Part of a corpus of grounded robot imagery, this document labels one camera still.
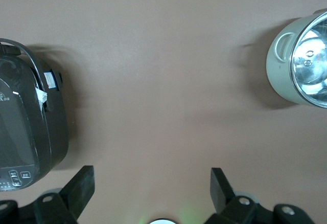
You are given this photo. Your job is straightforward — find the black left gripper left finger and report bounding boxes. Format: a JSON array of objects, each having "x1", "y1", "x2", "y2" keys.
[{"x1": 0, "y1": 165, "x2": 96, "y2": 224}]

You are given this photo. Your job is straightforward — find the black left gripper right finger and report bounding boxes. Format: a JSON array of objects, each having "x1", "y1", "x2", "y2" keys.
[{"x1": 204, "y1": 167, "x2": 315, "y2": 224}]

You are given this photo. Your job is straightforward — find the light green cooking pot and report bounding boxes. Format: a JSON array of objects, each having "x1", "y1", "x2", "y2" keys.
[{"x1": 265, "y1": 9, "x2": 327, "y2": 110}]

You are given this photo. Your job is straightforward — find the dark grey rice cooker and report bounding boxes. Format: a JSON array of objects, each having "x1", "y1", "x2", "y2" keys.
[{"x1": 0, "y1": 37, "x2": 70, "y2": 192}]

